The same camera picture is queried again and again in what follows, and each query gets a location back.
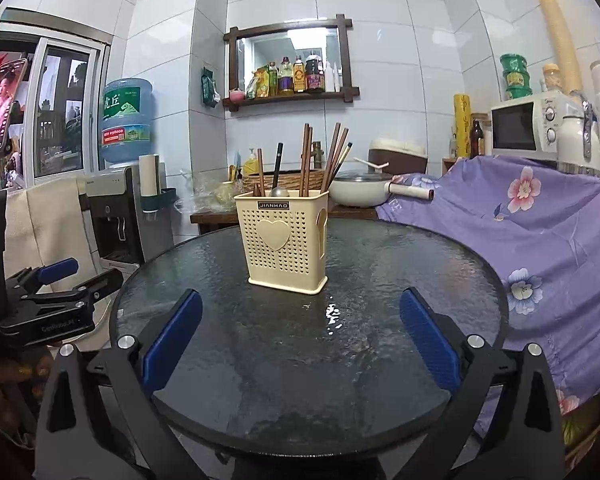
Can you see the group of brown chopsticks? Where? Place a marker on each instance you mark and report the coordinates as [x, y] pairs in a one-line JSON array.
[[332, 160]]

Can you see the brown white rice cooker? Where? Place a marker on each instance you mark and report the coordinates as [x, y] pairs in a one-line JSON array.
[[400, 157]]

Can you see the white squeeze bottle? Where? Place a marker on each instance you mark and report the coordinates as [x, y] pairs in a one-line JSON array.
[[337, 81], [329, 80]]

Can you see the yellow green snack packet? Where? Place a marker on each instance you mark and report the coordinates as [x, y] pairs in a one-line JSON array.
[[257, 84]]

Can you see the beige cloth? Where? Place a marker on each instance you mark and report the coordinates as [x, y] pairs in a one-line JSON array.
[[45, 230]]

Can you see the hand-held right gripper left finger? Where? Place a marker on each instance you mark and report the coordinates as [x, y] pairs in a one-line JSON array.
[[172, 340]]

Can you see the brass faucet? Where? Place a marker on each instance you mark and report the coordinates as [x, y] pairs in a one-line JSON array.
[[319, 152]]

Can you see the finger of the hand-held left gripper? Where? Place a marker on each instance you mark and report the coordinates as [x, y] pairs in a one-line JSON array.
[[55, 269], [95, 285]]

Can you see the person's left hand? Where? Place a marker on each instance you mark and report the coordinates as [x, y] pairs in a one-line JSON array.
[[10, 395]]

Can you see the small clear bottle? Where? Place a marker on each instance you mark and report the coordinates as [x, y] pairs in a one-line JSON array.
[[452, 144]]

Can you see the green bottle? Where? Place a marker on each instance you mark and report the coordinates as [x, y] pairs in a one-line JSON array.
[[273, 81]]

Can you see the white microwave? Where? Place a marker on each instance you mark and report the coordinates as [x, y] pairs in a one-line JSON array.
[[525, 125]]

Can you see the purple floral cloth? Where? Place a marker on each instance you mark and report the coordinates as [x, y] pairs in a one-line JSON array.
[[530, 240]]

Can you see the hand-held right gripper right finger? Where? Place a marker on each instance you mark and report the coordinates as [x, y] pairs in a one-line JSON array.
[[430, 340]]

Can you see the window with white frame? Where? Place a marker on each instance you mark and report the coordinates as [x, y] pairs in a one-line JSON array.
[[60, 110]]

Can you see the brown glass bottle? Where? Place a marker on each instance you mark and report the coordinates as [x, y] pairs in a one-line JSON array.
[[477, 141]]

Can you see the white thermos jug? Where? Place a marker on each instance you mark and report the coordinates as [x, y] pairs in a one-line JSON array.
[[575, 137]]

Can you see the wooden counter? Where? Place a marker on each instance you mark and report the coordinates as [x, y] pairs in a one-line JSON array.
[[215, 219]]

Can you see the purple label bottle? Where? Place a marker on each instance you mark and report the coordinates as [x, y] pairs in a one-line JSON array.
[[286, 80]]

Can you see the smartphone showing video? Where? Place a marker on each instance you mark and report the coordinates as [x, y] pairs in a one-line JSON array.
[[0, 105]]

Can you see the clear plastic bag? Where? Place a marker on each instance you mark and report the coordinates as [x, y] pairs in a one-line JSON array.
[[207, 192]]

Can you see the yellow soap dispenser bottle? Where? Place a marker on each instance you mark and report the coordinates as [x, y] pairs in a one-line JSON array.
[[250, 164]]

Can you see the beige plastic utensil holder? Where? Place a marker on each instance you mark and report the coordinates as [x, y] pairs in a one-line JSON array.
[[280, 250]]

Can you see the green hanging packet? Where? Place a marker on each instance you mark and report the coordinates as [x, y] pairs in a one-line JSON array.
[[210, 87]]

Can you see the grey water dispenser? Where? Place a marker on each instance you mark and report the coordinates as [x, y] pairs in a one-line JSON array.
[[115, 220]]

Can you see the tall paper cup stack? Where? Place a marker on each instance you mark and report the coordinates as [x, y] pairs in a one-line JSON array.
[[560, 35]]

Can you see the teal cup holder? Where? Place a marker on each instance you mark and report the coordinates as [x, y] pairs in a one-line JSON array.
[[160, 199]]

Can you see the white paper cup tube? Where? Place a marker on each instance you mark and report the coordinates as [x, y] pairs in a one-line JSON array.
[[149, 175]]

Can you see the dark soy sauce bottle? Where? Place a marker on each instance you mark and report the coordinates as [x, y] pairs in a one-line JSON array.
[[314, 76]]

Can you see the wooden framed mirror shelf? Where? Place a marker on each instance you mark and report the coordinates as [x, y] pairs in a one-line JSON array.
[[290, 102]]

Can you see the yellow oil bottle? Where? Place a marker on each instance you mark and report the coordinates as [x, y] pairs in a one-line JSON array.
[[299, 77]]

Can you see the yellow roll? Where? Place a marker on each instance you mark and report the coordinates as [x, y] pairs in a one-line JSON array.
[[463, 125]]

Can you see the blue water jug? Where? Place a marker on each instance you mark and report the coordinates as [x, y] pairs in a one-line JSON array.
[[127, 125]]

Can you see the metal spoon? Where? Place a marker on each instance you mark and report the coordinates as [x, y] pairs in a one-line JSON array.
[[280, 192]]

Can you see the small pink jar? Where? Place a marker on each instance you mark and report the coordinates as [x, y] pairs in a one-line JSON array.
[[236, 96]]

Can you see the jar with beige lid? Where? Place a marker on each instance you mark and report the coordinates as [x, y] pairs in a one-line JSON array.
[[552, 79]]

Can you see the woven wash basin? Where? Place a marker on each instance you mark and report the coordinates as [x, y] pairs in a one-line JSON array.
[[290, 181]]

